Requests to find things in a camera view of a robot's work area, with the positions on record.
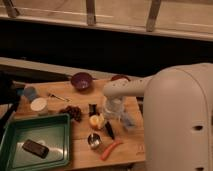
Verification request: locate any black object at left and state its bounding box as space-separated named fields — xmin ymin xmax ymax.
xmin=0 ymin=71 xmax=20 ymax=132

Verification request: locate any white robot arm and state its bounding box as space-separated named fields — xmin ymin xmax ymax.
xmin=103 ymin=63 xmax=213 ymax=171

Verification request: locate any small steel cup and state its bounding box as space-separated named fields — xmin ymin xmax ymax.
xmin=87 ymin=133 xmax=101 ymax=149

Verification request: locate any white paper cup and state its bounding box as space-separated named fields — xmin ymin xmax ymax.
xmin=30 ymin=97 xmax=48 ymax=115

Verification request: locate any dark brown sponge block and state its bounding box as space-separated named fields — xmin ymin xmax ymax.
xmin=22 ymin=139 xmax=49 ymax=159

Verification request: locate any crumpled blue cloth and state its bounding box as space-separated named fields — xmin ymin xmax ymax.
xmin=121 ymin=112 xmax=136 ymax=131

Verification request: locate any wooden table board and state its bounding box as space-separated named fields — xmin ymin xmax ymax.
xmin=12 ymin=78 xmax=148 ymax=171

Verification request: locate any bunch of dark grapes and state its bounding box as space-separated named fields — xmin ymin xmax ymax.
xmin=60 ymin=106 xmax=82 ymax=122

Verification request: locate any purple bowl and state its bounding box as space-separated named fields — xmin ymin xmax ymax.
xmin=70 ymin=72 xmax=93 ymax=91

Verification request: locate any metal fork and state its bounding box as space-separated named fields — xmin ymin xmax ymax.
xmin=47 ymin=92 xmax=70 ymax=102

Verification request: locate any orange carrot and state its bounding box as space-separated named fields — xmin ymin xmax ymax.
xmin=100 ymin=140 xmax=123 ymax=161

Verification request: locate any green plastic tray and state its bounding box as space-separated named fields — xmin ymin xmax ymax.
xmin=0 ymin=114 xmax=70 ymax=171

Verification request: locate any blue plastic cup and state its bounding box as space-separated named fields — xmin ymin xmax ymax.
xmin=23 ymin=87 xmax=38 ymax=102

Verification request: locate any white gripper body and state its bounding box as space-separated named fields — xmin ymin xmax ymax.
xmin=102 ymin=97 xmax=125 ymax=119

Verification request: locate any red bowl blue inside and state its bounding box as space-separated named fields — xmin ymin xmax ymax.
xmin=111 ymin=74 xmax=130 ymax=81

